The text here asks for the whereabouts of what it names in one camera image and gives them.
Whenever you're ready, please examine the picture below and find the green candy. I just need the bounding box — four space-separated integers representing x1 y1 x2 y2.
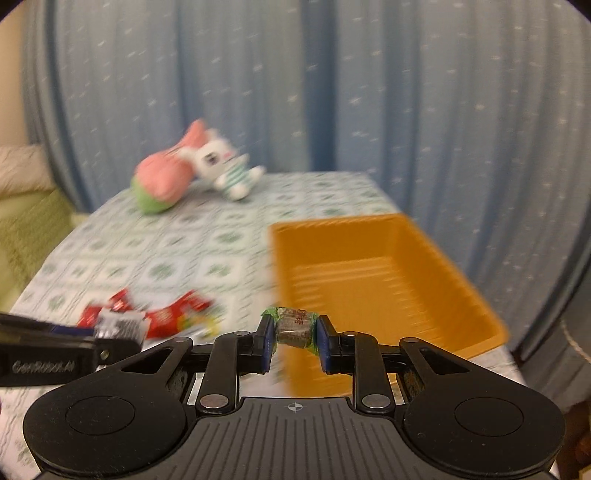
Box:
262 307 320 355

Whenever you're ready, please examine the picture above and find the red snack packet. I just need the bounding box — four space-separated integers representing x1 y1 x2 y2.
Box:
144 290 213 339

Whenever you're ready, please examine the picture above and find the silver green snack packet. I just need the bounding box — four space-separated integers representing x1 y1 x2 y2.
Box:
93 309 149 345

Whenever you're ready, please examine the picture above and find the small red candy packet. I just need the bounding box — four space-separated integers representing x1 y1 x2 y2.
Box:
107 288 134 313

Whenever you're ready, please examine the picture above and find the orange plastic tray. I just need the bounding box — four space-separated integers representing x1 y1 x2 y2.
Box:
268 212 511 399

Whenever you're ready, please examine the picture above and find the green patterned tablecloth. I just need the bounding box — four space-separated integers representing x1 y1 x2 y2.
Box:
0 171 528 476

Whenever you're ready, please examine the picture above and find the green zigzag cushion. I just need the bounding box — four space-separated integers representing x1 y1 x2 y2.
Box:
1 190 73 303

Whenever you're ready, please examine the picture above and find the beige embroidered pillow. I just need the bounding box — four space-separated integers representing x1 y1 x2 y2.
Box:
0 144 56 197

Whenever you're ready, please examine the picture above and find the pink green plush toy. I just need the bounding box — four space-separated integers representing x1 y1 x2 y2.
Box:
130 119 208 214

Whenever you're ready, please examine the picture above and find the white rabbit plush toy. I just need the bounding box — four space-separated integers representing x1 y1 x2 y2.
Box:
186 129 266 201

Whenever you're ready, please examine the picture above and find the blue star curtain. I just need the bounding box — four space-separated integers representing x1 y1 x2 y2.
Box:
24 1 590 392

